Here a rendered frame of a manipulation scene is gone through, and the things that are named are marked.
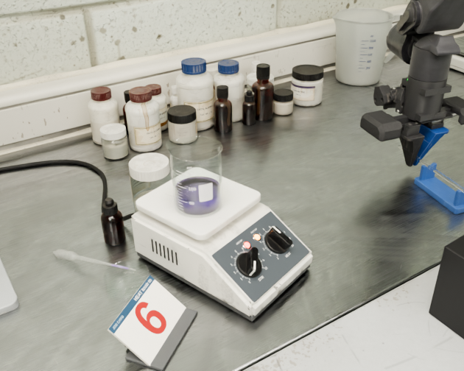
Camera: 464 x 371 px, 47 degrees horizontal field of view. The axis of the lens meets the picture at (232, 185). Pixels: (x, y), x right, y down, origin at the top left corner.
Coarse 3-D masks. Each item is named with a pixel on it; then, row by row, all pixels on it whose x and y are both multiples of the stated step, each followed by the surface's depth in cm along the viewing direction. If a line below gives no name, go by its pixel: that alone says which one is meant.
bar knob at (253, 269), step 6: (246, 252) 64; (252, 252) 62; (258, 252) 63; (240, 258) 63; (246, 258) 63; (252, 258) 62; (258, 258) 64; (240, 264) 62; (246, 264) 63; (252, 264) 61; (258, 264) 63; (240, 270) 62; (246, 270) 62; (252, 270) 61; (258, 270) 63; (246, 276) 62; (252, 276) 62
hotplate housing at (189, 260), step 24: (144, 216) 68; (240, 216) 68; (144, 240) 69; (168, 240) 65; (192, 240) 64; (216, 240) 64; (168, 264) 68; (192, 264) 64; (216, 264) 62; (216, 288) 63; (240, 288) 61; (240, 312) 62
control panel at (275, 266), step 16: (256, 224) 67; (272, 224) 68; (240, 240) 65; (256, 240) 66; (224, 256) 63; (272, 256) 65; (288, 256) 66; (304, 256) 67; (240, 272) 62; (272, 272) 64; (256, 288) 62
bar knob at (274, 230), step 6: (270, 228) 66; (276, 228) 66; (270, 234) 66; (276, 234) 66; (282, 234) 66; (270, 240) 66; (276, 240) 66; (282, 240) 65; (288, 240) 66; (270, 246) 66; (276, 246) 66; (282, 246) 66; (288, 246) 65; (276, 252) 66; (282, 252) 66
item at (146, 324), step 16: (160, 288) 63; (144, 304) 60; (160, 304) 62; (176, 304) 63; (128, 320) 58; (144, 320) 59; (160, 320) 60; (128, 336) 57; (144, 336) 58; (160, 336) 59; (144, 352) 57
